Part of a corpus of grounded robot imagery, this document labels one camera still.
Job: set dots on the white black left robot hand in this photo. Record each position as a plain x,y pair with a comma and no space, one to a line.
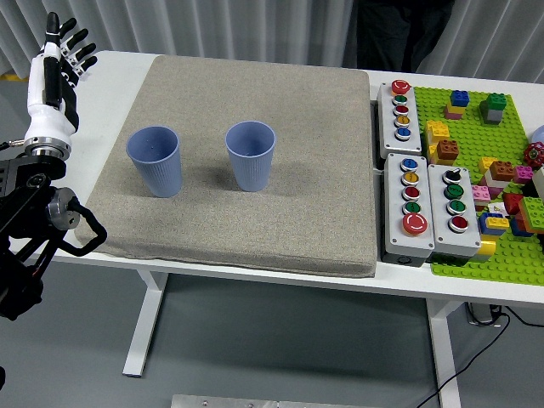
47,123

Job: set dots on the blue ribbed plastic cup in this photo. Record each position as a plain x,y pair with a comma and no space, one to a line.
253,166
155,170

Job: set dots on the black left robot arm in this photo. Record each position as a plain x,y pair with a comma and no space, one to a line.
25,187

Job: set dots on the white curtain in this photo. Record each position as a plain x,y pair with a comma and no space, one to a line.
170,25

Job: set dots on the white table leg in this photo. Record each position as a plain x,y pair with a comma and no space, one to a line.
142,331
446,353

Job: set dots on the grey-brown foam mat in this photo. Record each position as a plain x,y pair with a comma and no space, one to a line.
276,212

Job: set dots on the grey five-button control box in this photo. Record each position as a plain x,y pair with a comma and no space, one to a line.
393,204
387,123

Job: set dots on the person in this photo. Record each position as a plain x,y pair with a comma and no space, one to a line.
382,34

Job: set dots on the yellow toy brick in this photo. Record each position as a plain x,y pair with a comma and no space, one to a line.
438,129
432,154
454,109
497,222
486,165

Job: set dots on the brown toy brick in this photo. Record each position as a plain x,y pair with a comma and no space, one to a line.
447,151
501,171

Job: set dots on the pink toy brick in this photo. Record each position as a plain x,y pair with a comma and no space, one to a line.
451,115
480,193

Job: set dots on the blue toy brick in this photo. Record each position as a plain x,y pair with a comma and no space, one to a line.
518,229
460,98
484,227

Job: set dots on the green studded baseplate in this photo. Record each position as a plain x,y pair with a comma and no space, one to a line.
467,140

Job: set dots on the grey toy brick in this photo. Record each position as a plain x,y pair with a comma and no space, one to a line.
493,117

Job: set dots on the white printed toy brick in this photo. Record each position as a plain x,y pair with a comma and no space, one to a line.
496,208

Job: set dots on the yellow round toy block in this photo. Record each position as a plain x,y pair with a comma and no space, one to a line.
488,246

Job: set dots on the red toy brick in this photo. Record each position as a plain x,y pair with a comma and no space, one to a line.
512,204

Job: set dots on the grey power adapter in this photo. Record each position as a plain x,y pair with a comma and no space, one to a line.
482,314

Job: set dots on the magenta toy brick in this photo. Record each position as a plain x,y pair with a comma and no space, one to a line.
523,174

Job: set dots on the red valve handwheel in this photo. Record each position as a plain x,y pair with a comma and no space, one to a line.
534,155

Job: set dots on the pale blue bowl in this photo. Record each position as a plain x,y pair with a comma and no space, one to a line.
539,136

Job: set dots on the large green toy brick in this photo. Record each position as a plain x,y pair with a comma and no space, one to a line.
533,212

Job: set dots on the white box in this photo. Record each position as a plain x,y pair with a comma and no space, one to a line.
539,183

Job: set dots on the grey selector switch control box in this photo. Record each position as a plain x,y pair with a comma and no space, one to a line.
438,212

